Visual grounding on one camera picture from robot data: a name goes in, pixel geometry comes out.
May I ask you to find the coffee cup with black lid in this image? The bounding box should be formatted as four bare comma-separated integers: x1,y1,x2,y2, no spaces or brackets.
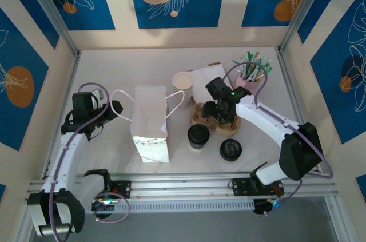
187,124,211,151

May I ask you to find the printed paper gift bag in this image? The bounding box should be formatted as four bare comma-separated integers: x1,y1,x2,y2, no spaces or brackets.
110,84,186,164

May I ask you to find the pink holder cup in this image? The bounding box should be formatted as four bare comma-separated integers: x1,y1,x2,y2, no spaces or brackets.
234,72,261,92

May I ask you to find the brown cardboard napkin tray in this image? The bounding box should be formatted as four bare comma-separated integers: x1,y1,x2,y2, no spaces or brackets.
185,62,229,104

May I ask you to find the black cup lid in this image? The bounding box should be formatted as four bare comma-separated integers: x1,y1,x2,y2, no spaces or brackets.
219,138,243,162

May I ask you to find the green stick packet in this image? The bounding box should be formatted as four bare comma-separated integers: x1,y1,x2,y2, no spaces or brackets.
254,55,266,78
246,51,255,76
232,58,245,76
256,64,274,81

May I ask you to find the white stick packet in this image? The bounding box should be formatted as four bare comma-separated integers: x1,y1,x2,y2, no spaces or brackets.
239,56,248,77

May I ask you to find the stack of paper cups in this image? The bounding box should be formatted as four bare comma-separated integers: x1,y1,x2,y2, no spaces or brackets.
172,72,194,110

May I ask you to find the brown stick packet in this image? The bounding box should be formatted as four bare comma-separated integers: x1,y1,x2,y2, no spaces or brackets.
250,51,261,77

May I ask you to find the black controller box with LEDs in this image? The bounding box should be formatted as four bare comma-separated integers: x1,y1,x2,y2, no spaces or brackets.
91,195,120,220
253,197,284,217

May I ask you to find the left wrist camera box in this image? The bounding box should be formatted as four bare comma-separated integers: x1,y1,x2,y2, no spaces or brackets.
91,88,104,102

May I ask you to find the aluminium table side rail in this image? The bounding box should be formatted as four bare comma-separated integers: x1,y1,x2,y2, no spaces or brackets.
276,49,325,174
39,51,82,181

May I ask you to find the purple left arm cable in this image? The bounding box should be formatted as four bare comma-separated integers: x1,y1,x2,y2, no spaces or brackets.
48,81,111,241

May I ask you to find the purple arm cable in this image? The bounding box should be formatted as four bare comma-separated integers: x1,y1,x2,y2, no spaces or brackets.
222,62,335,217
48,81,111,241

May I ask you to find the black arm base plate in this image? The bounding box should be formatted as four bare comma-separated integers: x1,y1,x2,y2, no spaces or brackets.
110,180,132,199
231,177,285,197

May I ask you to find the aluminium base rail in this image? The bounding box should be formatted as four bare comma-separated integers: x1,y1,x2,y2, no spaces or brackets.
28,170,335,199

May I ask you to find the grey slotted cable duct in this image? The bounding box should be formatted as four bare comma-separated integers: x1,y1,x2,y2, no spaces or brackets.
81,198,256,215

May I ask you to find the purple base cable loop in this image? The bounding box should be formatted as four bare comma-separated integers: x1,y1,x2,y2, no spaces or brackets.
93,191,131,224

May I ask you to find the aluminium frame post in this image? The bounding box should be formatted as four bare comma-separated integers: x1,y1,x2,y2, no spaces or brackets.
324,195,351,242
277,0,335,54
21,0,81,58

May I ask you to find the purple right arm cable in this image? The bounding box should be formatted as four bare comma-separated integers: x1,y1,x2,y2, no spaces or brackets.
222,62,335,217

